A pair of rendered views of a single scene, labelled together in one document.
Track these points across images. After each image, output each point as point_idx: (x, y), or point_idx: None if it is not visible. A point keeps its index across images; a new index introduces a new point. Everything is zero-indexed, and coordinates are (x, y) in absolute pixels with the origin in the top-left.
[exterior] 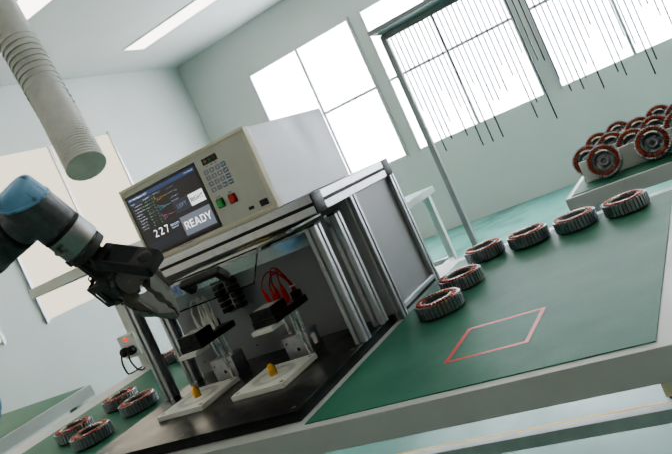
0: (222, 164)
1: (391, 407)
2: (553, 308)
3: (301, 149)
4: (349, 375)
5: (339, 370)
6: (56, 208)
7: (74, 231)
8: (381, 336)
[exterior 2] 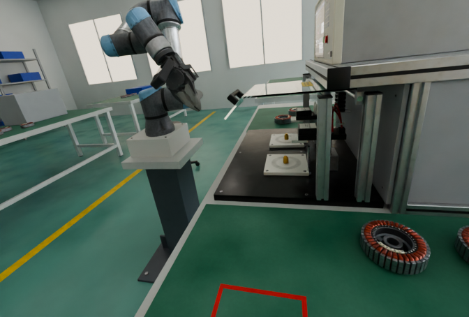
0: (329, 5)
1: (173, 255)
2: None
3: None
4: (271, 206)
5: (269, 198)
6: (139, 32)
7: (147, 47)
8: (345, 206)
